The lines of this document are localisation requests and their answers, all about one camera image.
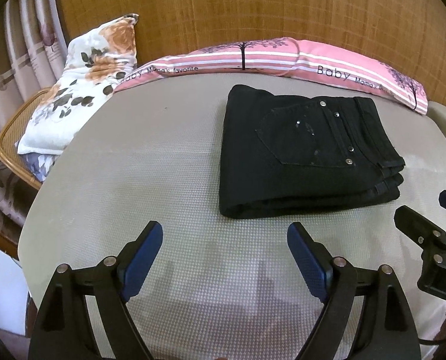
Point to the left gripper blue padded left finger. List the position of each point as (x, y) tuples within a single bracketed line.
[(63, 328)]

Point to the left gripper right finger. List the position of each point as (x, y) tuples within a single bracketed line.
[(386, 329)]

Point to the black jeans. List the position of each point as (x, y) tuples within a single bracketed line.
[(294, 155)]

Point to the beige mattress pad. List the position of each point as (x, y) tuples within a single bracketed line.
[(219, 288)]

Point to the pink striped pillow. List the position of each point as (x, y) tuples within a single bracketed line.
[(289, 58)]

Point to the rattan chair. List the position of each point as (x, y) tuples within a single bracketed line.
[(11, 134)]

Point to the wooden headboard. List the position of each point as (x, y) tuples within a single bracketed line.
[(410, 35)]

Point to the floral white orange pillow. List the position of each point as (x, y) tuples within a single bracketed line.
[(96, 63)]

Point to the beige pink curtain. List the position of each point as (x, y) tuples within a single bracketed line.
[(32, 52)]

